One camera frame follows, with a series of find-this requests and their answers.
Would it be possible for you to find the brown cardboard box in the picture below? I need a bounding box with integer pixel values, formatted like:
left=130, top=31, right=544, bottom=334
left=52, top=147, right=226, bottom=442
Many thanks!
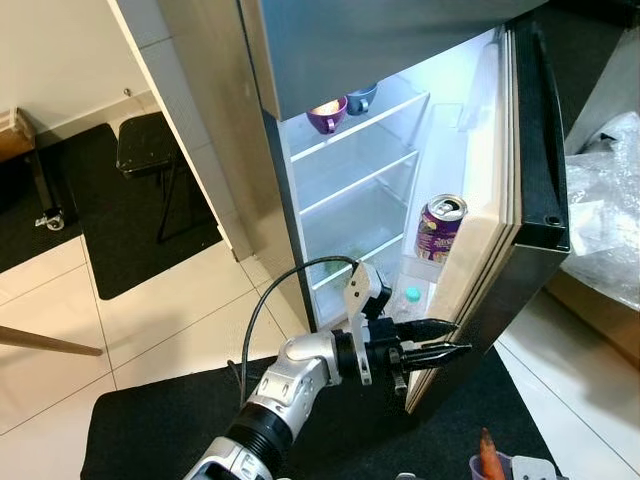
left=543, top=262, right=640, bottom=369

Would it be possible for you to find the silver fridge cabinet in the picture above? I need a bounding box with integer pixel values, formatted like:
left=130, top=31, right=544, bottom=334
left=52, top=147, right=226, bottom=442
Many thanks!
left=155, top=0, right=521, bottom=336

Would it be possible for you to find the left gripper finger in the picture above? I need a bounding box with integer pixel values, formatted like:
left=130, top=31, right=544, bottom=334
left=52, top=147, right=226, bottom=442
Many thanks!
left=403, top=343, right=474, bottom=374
left=396, top=318, right=460, bottom=344

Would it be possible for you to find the clear plastic wrap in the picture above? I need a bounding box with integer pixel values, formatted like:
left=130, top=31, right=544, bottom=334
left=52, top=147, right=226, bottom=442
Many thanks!
left=563, top=110, right=640, bottom=309

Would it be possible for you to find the orange carrot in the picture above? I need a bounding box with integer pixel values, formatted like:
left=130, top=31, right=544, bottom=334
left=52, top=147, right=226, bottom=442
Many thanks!
left=477, top=427, right=505, bottom=480

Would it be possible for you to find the purple drink can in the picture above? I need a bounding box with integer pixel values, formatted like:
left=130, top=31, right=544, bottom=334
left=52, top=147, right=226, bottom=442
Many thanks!
left=414, top=194, right=469, bottom=264

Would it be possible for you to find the grey kitchen counter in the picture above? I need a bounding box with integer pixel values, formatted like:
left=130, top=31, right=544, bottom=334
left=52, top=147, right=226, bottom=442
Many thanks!
left=563, top=28, right=640, bottom=156

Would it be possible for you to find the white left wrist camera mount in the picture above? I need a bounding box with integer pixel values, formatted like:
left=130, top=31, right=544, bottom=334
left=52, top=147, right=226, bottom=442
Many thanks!
left=344, top=261, right=394, bottom=387

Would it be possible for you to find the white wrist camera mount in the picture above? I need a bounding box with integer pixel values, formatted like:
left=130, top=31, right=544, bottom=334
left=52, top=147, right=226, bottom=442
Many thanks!
left=344, top=261, right=394, bottom=387
left=509, top=455, right=558, bottom=480

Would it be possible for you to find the black stool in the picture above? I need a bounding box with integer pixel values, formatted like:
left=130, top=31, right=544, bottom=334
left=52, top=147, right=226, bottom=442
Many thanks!
left=116, top=111, right=203, bottom=243

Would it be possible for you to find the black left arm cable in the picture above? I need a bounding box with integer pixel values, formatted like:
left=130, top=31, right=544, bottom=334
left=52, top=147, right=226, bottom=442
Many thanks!
left=238, top=255, right=363, bottom=406

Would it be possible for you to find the glass fridge shelf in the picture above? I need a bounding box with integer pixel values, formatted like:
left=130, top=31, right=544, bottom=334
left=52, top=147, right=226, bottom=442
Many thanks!
left=310, top=234, right=407, bottom=294
left=283, top=90, right=432, bottom=164
left=297, top=150, right=420, bottom=217

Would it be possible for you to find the purple mug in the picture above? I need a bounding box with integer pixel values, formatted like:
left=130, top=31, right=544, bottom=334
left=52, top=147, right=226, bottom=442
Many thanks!
left=305, top=94, right=350, bottom=137

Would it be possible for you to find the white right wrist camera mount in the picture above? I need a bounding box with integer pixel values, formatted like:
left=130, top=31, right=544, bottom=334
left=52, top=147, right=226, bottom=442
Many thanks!
left=509, top=455, right=558, bottom=480

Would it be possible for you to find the blue grey mug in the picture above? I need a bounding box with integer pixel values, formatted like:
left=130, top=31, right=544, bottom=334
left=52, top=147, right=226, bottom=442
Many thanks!
left=344, top=82, right=380, bottom=117

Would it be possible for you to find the black floor mat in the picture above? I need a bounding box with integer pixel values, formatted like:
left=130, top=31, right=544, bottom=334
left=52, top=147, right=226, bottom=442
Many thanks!
left=80, top=345, right=557, bottom=480
left=58, top=120, right=227, bottom=302
left=0, top=150, right=89, bottom=277

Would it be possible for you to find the black wheeled trolley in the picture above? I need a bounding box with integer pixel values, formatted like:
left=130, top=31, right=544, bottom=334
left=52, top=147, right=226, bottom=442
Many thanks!
left=22, top=150, right=67, bottom=233

